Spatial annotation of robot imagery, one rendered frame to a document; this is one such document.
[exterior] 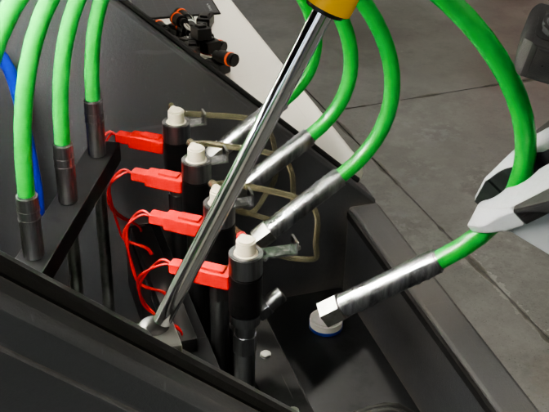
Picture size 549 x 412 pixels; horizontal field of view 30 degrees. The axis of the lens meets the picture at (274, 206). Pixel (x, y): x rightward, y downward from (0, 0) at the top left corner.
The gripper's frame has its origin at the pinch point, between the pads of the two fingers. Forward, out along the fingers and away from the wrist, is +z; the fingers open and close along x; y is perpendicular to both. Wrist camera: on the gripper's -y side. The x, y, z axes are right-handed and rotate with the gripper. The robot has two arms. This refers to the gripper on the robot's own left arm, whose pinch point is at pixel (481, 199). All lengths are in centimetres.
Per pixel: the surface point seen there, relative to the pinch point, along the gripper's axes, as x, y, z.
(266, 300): 0.3, -0.9, 22.7
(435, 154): 201, 95, 148
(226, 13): 79, -6, 67
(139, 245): 11.3, -7.2, 41.7
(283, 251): 2.1, -3.1, 18.9
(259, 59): 64, -1, 57
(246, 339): -2.0, 0.2, 25.6
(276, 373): 0.4, 6.2, 29.6
